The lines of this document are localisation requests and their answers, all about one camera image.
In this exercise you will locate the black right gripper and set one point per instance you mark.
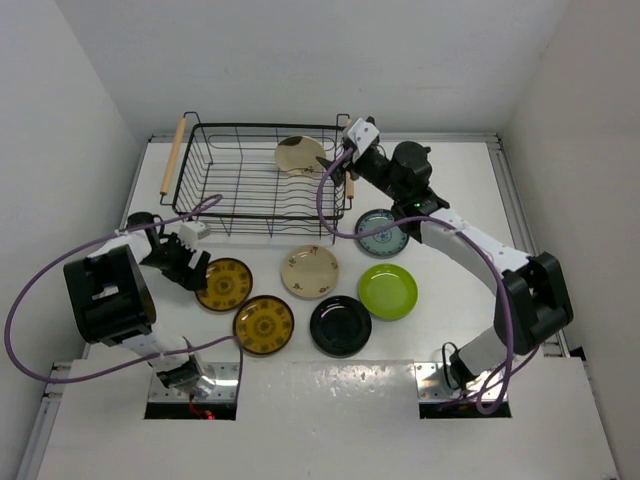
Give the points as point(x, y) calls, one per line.
point(356, 163)

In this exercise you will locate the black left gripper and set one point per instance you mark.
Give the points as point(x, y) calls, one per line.
point(195, 277)

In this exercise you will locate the brown yellow patterned plate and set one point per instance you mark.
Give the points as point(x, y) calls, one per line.
point(229, 283)
point(264, 325)

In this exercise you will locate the beige plate with dark motifs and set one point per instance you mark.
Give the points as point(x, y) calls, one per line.
point(297, 155)

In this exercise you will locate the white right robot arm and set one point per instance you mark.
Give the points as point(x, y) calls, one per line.
point(532, 298)

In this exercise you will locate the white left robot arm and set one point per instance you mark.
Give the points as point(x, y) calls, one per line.
point(112, 304)

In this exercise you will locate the blue floral celadon plate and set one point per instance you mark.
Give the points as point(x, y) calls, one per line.
point(384, 244)

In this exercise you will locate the beige plate on table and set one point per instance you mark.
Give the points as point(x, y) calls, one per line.
point(310, 272)

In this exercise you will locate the lime green plate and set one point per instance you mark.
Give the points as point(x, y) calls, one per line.
point(388, 291)

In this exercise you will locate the black glossy plate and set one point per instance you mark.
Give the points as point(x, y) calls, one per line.
point(340, 326)

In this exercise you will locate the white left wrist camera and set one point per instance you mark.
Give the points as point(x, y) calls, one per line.
point(192, 232)

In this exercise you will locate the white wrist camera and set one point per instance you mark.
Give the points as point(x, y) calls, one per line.
point(361, 134)
point(192, 232)

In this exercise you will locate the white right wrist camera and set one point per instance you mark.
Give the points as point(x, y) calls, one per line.
point(361, 134)

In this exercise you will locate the black wire dish rack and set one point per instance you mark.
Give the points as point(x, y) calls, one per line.
point(236, 161)

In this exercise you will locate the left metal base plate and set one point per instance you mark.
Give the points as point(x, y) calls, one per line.
point(217, 384)

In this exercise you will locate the metal base plate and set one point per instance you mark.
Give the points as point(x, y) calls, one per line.
point(217, 384)
point(433, 390)

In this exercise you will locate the left wooden rack handle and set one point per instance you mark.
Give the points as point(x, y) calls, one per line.
point(173, 156)

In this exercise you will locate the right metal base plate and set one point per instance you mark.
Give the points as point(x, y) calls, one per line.
point(433, 390)

